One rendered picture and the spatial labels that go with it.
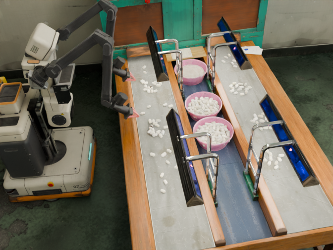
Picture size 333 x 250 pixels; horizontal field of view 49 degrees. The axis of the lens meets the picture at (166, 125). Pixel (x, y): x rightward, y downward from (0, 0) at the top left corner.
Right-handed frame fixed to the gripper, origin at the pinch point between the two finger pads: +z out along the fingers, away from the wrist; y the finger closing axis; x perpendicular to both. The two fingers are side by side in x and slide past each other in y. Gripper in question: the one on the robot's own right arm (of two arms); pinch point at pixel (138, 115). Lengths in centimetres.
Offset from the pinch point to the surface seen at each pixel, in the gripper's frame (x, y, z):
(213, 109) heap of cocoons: -26, 9, 49
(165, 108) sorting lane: -4.3, 16.3, 23.0
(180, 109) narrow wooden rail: -12.7, 10.1, 28.8
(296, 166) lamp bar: -64, -77, 41
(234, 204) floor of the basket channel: -18, -68, 47
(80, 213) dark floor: 102, -10, 13
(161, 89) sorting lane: -4.7, 39.0, 23.8
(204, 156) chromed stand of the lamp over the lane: -40, -66, 5
